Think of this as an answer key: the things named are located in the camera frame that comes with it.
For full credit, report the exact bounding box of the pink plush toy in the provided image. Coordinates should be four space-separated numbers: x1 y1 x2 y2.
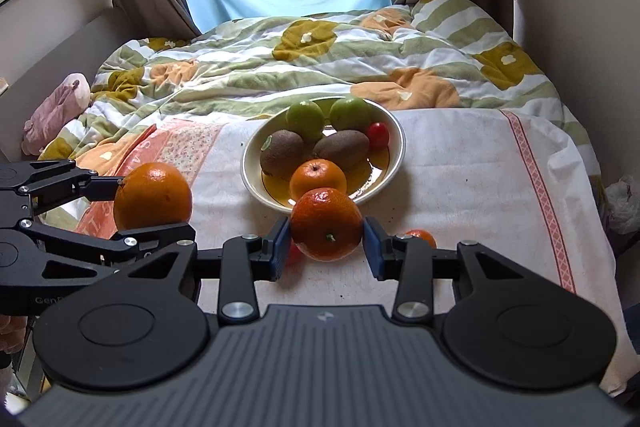
21 72 91 156

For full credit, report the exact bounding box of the brown kiwi right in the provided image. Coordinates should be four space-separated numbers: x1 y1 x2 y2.
312 130 369 171

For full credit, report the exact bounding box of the red cherry tomato on cloth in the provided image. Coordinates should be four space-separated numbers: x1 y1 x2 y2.
285 243 304 267

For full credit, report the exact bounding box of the small mandarin on cloth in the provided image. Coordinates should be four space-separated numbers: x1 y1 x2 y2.
406 229 437 248

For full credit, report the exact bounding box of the large orange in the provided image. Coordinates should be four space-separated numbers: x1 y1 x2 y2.
113 162 192 231

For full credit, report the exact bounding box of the grey bed headboard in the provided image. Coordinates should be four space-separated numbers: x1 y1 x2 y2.
0 8 140 162

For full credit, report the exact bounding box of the small orange mandarin in bowl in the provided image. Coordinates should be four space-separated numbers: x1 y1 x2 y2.
288 158 347 202

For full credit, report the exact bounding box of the green apple left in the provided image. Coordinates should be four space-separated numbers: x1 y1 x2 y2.
285 101 324 143

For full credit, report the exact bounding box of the striped floral duvet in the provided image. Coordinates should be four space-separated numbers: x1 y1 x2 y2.
40 0 601 182

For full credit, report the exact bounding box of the dark orange mandarin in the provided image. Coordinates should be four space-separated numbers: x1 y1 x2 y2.
290 187 363 262

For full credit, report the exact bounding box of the red cherry tomato in bowl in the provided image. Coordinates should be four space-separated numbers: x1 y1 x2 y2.
366 121 390 152

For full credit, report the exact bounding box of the kiwi with green sticker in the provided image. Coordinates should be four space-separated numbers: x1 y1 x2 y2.
259 130 306 180

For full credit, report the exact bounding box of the green apple right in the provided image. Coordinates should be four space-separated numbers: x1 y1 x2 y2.
329 96 373 132

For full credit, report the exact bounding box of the green apple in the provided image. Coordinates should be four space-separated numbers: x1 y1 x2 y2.
329 96 373 132
285 101 324 143

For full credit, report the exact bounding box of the white pink floral cloth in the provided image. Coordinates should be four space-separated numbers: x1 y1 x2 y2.
77 109 639 395

